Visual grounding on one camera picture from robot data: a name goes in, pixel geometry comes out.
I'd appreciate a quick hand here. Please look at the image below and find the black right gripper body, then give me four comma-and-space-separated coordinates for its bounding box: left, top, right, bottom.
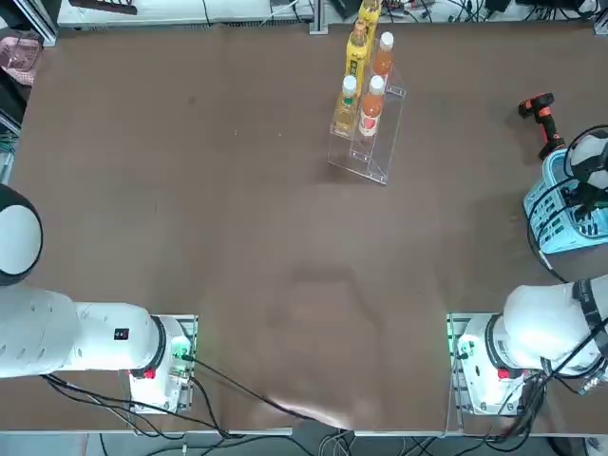
563, 182, 604, 216

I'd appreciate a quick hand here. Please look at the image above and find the orange black barcode scanner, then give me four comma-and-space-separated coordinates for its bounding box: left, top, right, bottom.
517, 92, 566, 162

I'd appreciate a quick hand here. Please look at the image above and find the light blue plastic basket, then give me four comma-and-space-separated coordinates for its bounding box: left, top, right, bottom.
522, 150, 608, 256

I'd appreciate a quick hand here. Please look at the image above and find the clear acrylic stepped shelf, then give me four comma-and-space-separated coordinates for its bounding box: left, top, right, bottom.
327, 37, 408, 186

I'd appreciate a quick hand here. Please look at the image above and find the orange juice bottle white cap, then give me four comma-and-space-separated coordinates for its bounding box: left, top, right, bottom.
358, 75, 386, 140
371, 31, 396, 80

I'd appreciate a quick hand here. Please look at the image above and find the pale tea bottle white cap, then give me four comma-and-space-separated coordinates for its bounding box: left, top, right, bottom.
332, 75, 358, 135

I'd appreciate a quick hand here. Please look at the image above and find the yellow bottle orange cap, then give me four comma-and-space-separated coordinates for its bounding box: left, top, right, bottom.
356, 0, 383, 37
345, 21, 374, 80

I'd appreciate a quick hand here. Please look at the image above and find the pink mesh item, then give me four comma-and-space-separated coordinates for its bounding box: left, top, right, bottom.
0, 35, 45, 87

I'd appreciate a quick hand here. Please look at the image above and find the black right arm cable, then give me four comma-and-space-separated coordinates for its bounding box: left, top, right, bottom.
524, 127, 590, 284

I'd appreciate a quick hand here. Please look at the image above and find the black cable across table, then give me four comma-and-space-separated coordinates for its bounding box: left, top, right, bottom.
187, 353, 355, 433

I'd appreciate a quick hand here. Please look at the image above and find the aluminium frame corner post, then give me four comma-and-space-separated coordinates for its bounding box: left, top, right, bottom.
18, 0, 61, 48

